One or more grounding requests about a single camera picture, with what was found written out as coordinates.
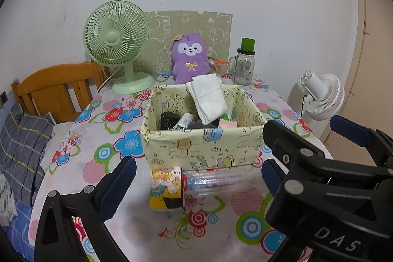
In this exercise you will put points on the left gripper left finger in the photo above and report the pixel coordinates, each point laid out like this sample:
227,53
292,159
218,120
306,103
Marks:
57,238

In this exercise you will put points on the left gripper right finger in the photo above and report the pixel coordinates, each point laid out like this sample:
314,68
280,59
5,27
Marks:
273,174

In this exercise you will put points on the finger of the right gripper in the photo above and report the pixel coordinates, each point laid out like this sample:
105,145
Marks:
289,150
376,142

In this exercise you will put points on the pink tissue pack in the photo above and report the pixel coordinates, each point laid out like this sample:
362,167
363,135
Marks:
227,122

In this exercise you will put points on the clear plastic pen bag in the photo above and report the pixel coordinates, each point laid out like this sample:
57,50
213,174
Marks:
206,183

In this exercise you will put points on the white cloth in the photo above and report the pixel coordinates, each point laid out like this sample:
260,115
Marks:
208,97

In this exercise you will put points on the cartoon tissue pack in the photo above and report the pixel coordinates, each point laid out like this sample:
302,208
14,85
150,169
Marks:
166,189

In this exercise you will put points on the black plastic bag roll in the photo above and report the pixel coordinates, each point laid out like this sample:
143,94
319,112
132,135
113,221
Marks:
168,120

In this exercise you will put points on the dark grey drawstring pouch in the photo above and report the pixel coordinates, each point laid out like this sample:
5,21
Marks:
199,125

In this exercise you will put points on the beige door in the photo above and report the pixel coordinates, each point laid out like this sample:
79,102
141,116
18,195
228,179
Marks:
368,87

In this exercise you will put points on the white crumpled clothes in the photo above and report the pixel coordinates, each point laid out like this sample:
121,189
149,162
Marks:
8,208

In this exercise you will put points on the white standing fan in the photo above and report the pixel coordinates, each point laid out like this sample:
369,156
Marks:
323,98

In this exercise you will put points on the yellow cartoon fabric storage box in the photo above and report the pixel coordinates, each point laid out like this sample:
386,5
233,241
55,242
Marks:
200,149

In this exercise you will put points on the glass mason jar mug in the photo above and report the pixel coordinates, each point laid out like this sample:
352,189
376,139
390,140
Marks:
241,67

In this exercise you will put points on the grey plaid pillow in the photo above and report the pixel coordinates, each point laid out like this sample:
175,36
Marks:
24,138

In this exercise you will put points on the green cup on jar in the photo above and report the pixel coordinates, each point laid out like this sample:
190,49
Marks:
247,44

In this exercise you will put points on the purple plush toy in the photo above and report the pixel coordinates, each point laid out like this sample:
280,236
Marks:
190,58

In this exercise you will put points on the green desk fan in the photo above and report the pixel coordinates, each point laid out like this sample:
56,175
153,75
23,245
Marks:
115,35

